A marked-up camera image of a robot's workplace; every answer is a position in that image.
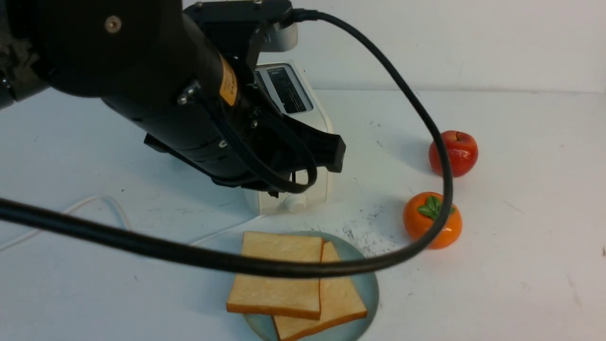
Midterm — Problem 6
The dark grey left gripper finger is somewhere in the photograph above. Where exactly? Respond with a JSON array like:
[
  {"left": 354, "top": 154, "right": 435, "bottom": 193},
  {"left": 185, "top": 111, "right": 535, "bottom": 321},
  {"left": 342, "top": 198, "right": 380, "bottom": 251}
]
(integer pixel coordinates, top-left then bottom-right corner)
[{"left": 284, "top": 116, "right": 346, "bottom": 173}]

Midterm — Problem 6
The orange persimmon with green leaf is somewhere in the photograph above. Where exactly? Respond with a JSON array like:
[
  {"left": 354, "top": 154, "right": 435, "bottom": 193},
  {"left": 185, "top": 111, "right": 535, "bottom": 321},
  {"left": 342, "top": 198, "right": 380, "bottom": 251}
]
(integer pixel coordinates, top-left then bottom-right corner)
[{"left": 402, "top": 192, "right": 463, "bottom": 250}]

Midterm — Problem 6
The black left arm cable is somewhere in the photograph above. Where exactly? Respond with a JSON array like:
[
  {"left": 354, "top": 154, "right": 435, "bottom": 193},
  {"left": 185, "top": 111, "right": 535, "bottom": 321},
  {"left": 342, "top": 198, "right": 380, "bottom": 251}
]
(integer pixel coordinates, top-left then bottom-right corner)
[{"left": 0, "top": 9, "right": 454, "bottom": 278}]

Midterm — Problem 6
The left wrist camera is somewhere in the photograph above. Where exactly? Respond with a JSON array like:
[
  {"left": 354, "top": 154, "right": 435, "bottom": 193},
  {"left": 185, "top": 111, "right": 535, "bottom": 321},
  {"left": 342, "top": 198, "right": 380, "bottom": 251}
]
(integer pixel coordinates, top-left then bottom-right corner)
[{"left": 184, "top": 0, "right": 298, "bottom": 69}]

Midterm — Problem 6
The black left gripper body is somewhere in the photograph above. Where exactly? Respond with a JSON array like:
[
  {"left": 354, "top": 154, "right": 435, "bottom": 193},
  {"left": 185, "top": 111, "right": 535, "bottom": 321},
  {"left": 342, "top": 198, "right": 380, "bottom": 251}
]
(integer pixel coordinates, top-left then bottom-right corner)
[{"left": 208, "top": 71, "right": 322, "bottom": 192}]

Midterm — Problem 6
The red apple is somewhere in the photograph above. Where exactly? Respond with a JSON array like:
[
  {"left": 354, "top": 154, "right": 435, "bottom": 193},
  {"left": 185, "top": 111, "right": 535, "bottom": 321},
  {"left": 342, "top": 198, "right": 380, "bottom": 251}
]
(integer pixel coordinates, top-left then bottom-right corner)
[{"left": 441, "top": 130, "right": 479, "bottom": 178}]

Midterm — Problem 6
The white toaster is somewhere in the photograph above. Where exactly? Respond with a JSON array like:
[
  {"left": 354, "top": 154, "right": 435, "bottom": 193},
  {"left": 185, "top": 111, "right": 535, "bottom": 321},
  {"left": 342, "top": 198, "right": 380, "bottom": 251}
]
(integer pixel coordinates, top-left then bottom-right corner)
[{"left": 244, "top": 61, "right": 333, "bottom": 215}]

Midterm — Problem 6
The toast slice slot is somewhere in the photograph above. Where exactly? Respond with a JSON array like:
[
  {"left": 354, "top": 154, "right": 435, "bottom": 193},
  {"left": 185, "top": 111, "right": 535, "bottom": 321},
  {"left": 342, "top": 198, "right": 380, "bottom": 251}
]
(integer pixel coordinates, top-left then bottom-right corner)
[
  {"left": 272, "top": 241, "right": 368, "bottom": 341},
  {"left": 226, "top": 231, "right": 324, "bottom": 320}
]

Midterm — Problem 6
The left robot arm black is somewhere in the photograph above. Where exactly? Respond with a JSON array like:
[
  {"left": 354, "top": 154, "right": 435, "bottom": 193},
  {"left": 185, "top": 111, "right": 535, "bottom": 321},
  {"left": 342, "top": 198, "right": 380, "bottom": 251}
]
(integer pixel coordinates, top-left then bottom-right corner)
[{"left": 1, "top": 0, "right": 346, "bottom": 193}]

